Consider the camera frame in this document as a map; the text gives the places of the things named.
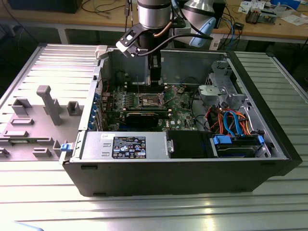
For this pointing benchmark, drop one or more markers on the white paper sheets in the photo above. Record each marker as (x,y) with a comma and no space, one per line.
(293,19)

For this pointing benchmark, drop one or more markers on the upright black box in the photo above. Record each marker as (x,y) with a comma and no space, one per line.
(221,16)

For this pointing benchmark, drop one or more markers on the black graphics card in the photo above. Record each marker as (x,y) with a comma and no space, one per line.
(142,120)

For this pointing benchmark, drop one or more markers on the grey plastic parts rack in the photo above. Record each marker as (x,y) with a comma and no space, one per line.
(41,125)

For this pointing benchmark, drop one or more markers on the black RAM slot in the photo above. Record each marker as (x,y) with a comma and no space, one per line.
(144,108)
(164,115)
(142,85)
(144,90)

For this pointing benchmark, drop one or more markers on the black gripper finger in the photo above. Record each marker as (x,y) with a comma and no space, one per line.
(156,74)

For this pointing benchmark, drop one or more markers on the small black adapter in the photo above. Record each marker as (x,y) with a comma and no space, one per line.
(239,25)

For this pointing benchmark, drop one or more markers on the pale grey case latch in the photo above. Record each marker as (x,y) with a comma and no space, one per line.
(101,51)

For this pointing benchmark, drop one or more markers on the black CPU socket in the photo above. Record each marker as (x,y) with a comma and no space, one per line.
(150,100)

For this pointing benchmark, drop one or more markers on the silver power supply unit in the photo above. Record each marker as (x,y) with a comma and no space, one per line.
(96,146)

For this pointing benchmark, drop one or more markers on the black PC case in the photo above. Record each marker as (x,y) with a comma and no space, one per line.
(168,178)

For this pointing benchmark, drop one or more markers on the white printed card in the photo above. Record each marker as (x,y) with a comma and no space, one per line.
(245,6)

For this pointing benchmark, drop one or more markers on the hard disk in blue carrier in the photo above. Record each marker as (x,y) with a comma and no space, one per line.
(221,140)

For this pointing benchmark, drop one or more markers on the grey electronic device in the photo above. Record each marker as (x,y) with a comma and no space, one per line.
(267,17)

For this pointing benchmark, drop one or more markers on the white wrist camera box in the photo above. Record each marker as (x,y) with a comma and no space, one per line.
(124,48)

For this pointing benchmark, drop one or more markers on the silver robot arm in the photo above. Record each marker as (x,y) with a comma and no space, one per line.
(154,14)

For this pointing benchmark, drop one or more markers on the grey metal disk bay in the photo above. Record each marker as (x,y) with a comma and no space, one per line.
(216,91)

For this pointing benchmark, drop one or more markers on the green motherboard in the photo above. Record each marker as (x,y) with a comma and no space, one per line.
(178,115)

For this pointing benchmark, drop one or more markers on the blue cardboard box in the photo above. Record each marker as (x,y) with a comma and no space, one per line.
(288,3)

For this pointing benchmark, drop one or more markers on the round coin cell battery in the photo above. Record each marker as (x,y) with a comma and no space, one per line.
(182,90)

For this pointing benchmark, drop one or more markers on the blue case latch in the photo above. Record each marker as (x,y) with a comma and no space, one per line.
(66,148)

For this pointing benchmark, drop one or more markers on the large black device case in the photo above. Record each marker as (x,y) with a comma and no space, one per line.
(43,6)

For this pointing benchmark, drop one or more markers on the silver square CPU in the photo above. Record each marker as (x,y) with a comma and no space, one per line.
(156,83)

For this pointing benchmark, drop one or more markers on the finned metal cooler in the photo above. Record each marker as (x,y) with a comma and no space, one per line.
(252,16)

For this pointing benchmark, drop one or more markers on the long wooden desk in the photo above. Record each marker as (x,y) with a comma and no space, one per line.
(101,19)

